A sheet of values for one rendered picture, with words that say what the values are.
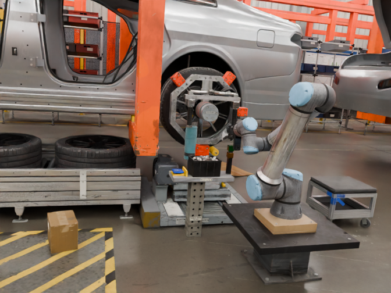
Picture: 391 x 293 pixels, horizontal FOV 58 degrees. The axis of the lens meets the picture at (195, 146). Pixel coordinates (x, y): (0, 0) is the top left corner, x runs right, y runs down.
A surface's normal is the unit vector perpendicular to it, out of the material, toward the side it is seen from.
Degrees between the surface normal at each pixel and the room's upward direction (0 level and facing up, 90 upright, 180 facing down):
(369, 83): 86
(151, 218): 90
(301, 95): 84
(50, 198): 90
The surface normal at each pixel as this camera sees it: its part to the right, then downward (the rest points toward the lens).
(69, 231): 0.45, 0.22
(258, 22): 0.26, 0.06
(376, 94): -0.89, 0.03
